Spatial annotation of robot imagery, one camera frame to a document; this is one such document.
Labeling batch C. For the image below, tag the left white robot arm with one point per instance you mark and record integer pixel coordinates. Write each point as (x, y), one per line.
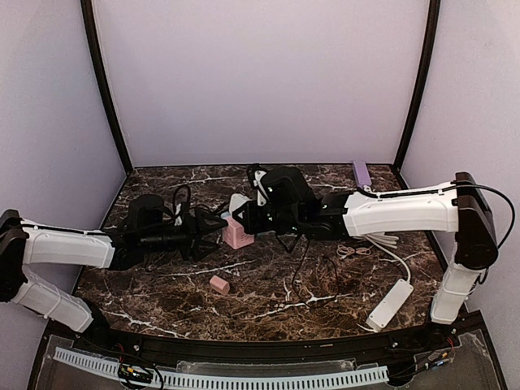
(25, 243)

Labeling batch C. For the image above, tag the white power strip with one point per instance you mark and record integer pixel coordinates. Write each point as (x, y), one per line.
(384, 312)

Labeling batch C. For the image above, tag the purple power strip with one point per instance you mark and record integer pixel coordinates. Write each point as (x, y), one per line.
(361, 175)

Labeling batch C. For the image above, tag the right black frame post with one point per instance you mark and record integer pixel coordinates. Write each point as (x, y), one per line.
(424, 63)

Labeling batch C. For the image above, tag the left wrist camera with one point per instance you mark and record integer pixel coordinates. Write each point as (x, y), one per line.
(149, 211)

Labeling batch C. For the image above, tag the pink cube socket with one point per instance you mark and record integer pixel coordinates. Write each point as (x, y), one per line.
(235, 236)

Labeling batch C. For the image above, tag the left black frame post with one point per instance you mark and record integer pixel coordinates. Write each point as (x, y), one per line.
(104, 89)

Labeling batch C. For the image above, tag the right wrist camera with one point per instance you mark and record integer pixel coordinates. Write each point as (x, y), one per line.
(282, 186)

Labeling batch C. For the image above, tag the black frame post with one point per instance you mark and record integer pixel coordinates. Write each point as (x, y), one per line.
(424, 63)
(104, 89)

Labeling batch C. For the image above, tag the white cable duct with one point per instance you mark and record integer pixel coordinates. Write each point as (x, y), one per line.
(206, 375)

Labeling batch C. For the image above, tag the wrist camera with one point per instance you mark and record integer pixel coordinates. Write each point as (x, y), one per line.
(282, 186)
(149, 211)

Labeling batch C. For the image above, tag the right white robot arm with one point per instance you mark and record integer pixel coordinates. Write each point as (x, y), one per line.
(457, 206)

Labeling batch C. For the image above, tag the white plug adapter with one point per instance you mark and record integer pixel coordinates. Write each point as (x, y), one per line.
(237, 203)

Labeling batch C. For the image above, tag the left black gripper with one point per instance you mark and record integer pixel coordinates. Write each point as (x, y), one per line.
(188, 234)

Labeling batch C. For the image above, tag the pink plug adapter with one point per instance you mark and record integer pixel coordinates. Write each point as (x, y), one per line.
(220, 285)

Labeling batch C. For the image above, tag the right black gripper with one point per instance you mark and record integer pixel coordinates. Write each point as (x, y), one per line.
(252, 219)

